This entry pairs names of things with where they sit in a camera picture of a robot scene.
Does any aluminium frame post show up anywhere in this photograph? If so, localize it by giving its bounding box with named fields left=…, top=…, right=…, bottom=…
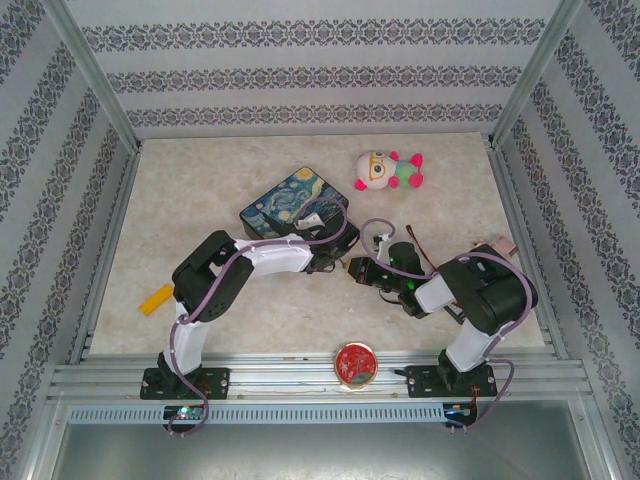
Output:
left=489, top=0, right=585, bottom=147
left=42, top=0, right=142, bottom=151

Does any grey slotted cable duct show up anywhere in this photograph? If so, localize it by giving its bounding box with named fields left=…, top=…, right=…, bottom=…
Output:
left=67, top=402, right=481, bottom=426

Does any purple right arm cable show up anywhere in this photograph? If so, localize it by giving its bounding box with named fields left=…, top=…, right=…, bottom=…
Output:
left=360, top=217, right=521, bottom=434

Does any white pink plush toy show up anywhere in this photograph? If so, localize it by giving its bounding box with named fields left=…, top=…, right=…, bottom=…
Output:
left=354, top=149, right=426, bottom=194

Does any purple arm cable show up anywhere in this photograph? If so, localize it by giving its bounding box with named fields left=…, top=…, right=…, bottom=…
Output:
left=167, top=195, right=350, bottom=440
left=360, top=217, right=521, bottom=434

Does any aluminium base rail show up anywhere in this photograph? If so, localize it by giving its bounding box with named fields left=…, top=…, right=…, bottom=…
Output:
left=47, top=349, right=586, bottom=402

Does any round red tin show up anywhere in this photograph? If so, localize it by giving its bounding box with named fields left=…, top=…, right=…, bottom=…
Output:
left=333, top=341, right=380, bottom=391

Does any aluminium side rail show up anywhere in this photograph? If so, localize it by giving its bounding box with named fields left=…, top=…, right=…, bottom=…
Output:
left=69, top=144, right=142, bottom=362
left=487, top=139, right=569, bottom=361

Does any small pink object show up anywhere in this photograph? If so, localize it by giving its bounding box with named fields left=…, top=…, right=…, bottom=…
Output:
left=472, top=234, right=519, bottom=259

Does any yellow block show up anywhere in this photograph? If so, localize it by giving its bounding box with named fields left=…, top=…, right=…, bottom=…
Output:
left=139, top=283, right=174, bottom=318

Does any thin red black wire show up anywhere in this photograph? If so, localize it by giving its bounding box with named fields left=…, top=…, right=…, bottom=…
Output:
left=404, top=224, right=436, bottom=266

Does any starry night print box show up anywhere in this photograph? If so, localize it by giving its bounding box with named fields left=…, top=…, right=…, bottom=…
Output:
left=238, top=167, right=362, bottom=252

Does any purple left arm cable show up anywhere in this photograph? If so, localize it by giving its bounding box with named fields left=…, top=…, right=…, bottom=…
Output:
left=167, top=195, right=350, bottom=440

